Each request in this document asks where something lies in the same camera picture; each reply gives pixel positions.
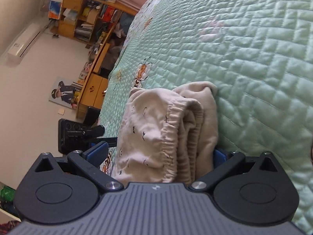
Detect red box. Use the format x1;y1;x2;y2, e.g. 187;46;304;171
102;6;116;21

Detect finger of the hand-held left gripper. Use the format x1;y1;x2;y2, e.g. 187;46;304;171
91;138;118;148
84;125;105;139

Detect wooden desk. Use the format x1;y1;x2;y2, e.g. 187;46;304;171
75;43;112;119

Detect green quilted bee bedspread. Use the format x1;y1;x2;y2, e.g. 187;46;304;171
98;0;313;228

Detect blue cloth bag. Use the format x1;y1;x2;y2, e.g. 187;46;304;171
117;13;135;31

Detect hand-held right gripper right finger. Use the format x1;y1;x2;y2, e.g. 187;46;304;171
191;149;279;191

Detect row of books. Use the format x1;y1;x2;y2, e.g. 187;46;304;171
75;24;92;41

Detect blue white box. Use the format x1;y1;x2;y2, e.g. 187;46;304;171
48;0;64;20

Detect white air conditioner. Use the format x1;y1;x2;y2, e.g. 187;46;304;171
7;23;41;58

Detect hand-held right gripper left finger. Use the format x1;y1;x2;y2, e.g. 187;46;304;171
34;141;123;191

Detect wooden bookshelf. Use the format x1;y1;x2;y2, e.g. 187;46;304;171
48;0;137;43

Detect wall poster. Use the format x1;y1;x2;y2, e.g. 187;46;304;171
49;77;76;106

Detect beige printed pants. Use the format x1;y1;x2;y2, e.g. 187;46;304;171
114;81;219;184

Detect red plaid clothing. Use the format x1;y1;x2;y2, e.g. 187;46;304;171
0;220;22;235

